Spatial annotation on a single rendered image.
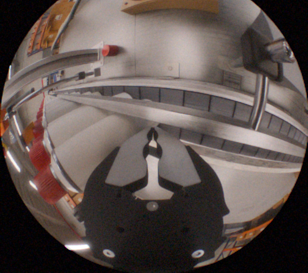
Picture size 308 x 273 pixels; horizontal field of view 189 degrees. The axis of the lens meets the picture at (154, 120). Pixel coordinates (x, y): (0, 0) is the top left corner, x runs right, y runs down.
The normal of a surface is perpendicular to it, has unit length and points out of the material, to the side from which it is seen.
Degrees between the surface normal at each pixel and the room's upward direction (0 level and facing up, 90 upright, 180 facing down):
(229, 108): 0
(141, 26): 0
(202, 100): 0
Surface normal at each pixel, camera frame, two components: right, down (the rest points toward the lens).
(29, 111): 0.86, 0.34
